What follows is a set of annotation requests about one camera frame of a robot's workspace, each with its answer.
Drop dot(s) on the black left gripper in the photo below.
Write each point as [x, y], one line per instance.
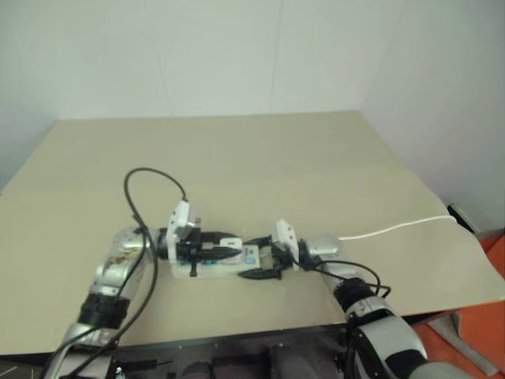
[192, 248]

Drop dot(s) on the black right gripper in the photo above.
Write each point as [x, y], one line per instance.
[281, 257]

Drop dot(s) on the white charger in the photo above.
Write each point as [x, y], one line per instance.
[230, 241]

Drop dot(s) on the white power strip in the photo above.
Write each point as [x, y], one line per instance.
[215, 271]

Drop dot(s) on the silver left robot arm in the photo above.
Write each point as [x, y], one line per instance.
[116, 258]

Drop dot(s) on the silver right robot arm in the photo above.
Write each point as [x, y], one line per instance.
[388, 329]

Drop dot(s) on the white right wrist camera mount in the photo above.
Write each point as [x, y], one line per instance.
[285, 233]

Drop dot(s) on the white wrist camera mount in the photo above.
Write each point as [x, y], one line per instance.
[285, 233]
[182, 221]

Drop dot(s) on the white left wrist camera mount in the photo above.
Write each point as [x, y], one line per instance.
[182, 221]

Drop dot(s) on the black table frame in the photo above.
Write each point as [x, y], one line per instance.
[244, 345]

